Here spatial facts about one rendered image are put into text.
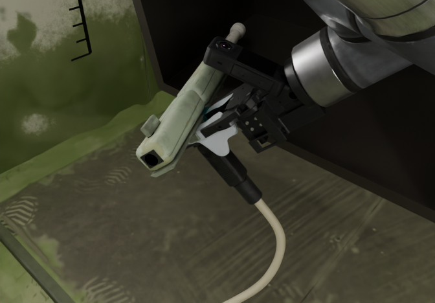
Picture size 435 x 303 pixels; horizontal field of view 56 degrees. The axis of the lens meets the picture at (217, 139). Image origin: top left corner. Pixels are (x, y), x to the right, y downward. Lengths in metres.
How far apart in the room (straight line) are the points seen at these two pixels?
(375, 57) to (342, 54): 0.03
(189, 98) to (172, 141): 0.10
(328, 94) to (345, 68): 0.04
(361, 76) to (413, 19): 0.24
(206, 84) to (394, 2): 0.45
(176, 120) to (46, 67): 0.80
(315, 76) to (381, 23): 0.23
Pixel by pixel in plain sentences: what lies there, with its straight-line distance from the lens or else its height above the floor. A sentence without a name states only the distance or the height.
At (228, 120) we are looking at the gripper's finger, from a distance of 0.55.
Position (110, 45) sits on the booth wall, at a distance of 1.43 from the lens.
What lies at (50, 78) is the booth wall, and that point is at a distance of 1.34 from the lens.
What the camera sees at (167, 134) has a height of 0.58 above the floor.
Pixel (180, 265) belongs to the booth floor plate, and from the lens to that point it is 1.06.
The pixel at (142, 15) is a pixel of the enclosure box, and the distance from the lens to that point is 0.79.
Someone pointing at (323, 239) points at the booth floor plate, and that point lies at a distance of 1.14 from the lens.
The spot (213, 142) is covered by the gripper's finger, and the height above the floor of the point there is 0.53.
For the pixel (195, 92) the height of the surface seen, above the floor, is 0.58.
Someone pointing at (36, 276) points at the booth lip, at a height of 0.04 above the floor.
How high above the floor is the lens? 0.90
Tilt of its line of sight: 37 degrees down
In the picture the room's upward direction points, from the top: straight up
